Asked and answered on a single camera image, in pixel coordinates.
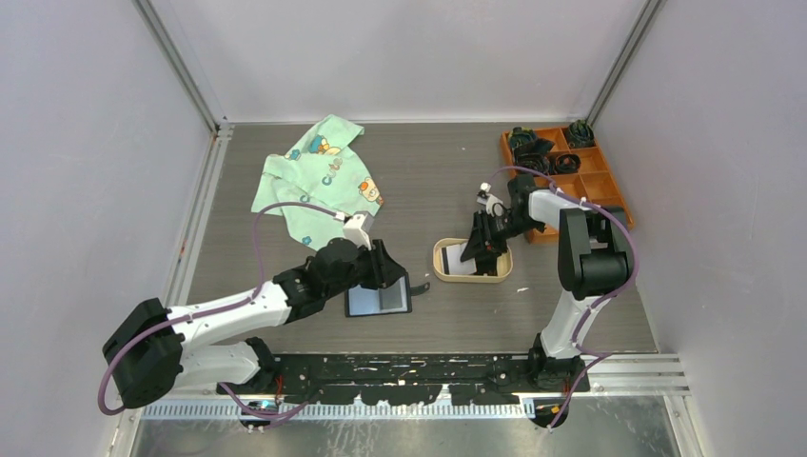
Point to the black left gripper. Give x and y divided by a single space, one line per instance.
383 268

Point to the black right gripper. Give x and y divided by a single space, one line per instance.
482 241

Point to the white striped credit card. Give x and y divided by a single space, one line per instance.
452 262

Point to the black leather card holder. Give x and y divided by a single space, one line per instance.
396 299

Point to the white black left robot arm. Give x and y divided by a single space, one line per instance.
157 349

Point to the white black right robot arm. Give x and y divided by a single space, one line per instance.
596 260

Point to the beige oval tray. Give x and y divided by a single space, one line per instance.
503 268

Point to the dark rolled belt front left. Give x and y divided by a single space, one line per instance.
535 161

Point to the dark rolled belt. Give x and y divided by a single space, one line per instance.
527 141
579 135
535 161
568 163

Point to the green cartoon print cloth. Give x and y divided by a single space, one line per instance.
320 171

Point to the dark rolled belt front right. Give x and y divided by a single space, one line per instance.
568 163

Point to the dark rolled belt back left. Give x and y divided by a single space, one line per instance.
527 141

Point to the orange compartment organizer box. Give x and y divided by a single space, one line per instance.
594 181

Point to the dark rolled belt back right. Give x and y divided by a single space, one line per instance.
579 135

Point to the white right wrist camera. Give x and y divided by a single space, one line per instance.
493 205

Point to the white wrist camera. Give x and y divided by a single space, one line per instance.
493 205
356 228

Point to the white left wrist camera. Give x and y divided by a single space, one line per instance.
356 228

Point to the aluminium front rail frame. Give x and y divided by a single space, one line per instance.
619 376

